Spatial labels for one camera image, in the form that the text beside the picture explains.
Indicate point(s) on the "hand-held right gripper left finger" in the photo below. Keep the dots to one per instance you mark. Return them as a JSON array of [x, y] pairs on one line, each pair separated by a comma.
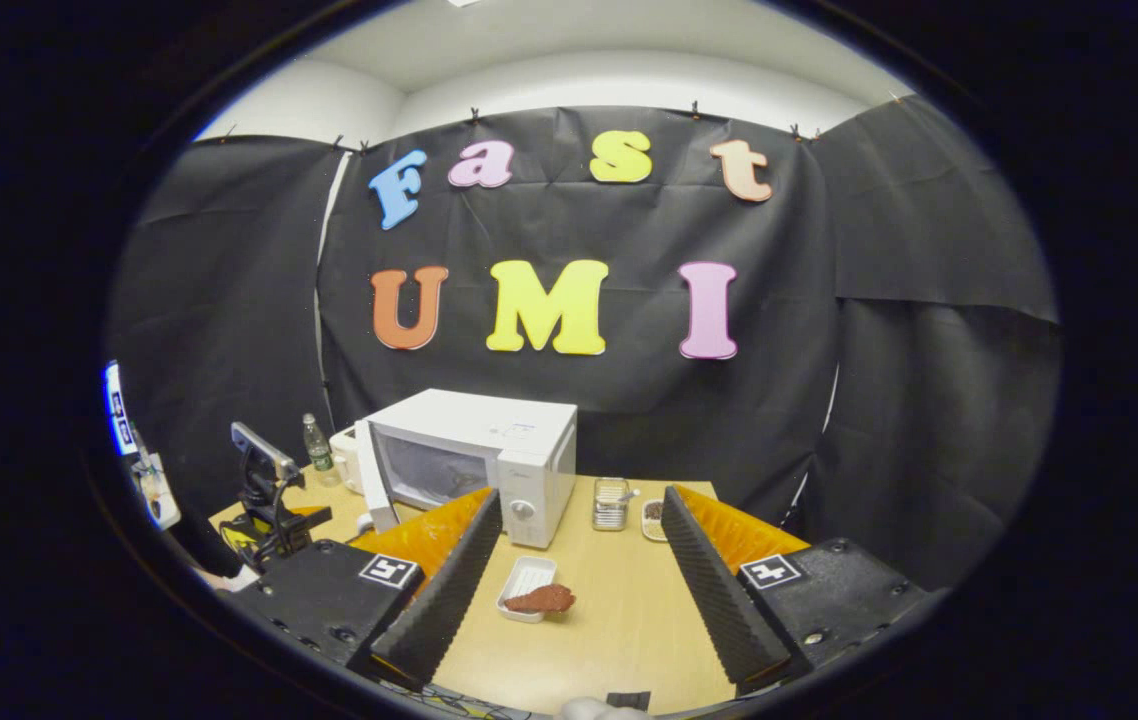
[[444, 590]]

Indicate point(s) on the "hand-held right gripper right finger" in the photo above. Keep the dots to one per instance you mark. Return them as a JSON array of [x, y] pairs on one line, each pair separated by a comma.
[[714, 590]]

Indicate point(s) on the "reddish-brown meat piece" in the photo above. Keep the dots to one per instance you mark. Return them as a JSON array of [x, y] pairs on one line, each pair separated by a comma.
[[541, 600]]

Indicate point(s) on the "white microwave oven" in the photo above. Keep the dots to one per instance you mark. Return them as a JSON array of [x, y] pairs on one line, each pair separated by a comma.
[[539, 480]]

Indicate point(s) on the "clear plastic water bottle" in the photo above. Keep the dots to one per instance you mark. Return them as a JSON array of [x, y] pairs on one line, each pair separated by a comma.
[[319, 450]]

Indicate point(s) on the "white toaster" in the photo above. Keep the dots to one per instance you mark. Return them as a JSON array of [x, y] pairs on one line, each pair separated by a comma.
[[344, 460]]

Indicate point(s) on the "small white rectangular dish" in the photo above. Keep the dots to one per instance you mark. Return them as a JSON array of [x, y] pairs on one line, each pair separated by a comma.
[[532, 572]]

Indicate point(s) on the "white divided condiment dish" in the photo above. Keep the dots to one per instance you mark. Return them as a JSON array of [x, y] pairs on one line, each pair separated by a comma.
[[653, 520]]

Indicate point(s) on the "clear utensil holder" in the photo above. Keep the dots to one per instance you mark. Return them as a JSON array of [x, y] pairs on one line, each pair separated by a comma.
[[610, 508]]

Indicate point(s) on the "white blue-edged panel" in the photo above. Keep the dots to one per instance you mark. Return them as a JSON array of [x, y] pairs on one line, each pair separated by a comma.
[[121, 410]]

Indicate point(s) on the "black backdrop cloth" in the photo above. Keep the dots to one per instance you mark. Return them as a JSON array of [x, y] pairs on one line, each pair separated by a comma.
[[829, 400]]

